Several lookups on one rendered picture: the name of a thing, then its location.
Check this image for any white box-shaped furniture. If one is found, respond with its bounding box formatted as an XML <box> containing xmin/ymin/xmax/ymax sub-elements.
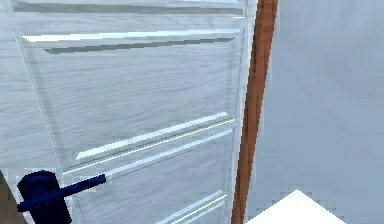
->
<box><xmin>245</xmin><ymin>189</ymin><xmax>347</xmax><ymax>224</ymax></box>

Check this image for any dark blue door handle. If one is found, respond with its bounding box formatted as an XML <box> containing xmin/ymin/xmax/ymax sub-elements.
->
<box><xmin>16</xmin><ymin>170</ymin><xmax>107</xmax><ymax>224</ymax></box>

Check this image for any white panelled room door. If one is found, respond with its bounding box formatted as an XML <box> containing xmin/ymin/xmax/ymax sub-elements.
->
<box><xmin>0</xmin><ymin>0</ymin><xmax>259</xmax><ymax>224</ymax></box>

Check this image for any brown wooden door frame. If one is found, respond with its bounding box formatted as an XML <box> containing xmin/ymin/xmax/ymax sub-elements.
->
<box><xmin>230</xmin><ymin>0</ymin><xmax>279</xmax><ymax>224</ymax></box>

